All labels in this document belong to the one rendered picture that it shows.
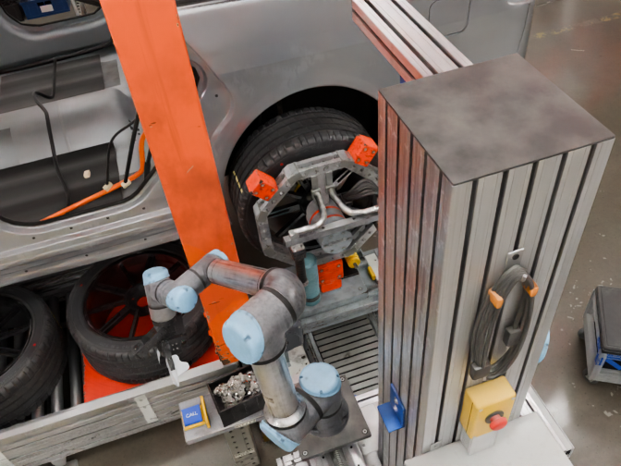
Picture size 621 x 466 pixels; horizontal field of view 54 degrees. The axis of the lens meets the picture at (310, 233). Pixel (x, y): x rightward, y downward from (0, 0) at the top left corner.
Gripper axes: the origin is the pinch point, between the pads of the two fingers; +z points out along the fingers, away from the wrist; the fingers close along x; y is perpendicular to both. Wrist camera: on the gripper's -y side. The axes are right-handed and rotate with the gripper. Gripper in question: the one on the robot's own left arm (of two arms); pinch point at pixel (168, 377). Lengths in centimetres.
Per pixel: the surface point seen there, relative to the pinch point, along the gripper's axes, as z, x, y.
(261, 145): -56, 45, 62
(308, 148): -54, 31, 74
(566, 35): -68, 174, 400
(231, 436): 52, 28, 26
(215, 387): 28.7, 28.9, 22.9
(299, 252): -20, 16, 58
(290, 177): -46, 28, 64
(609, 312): 32, -22, 185
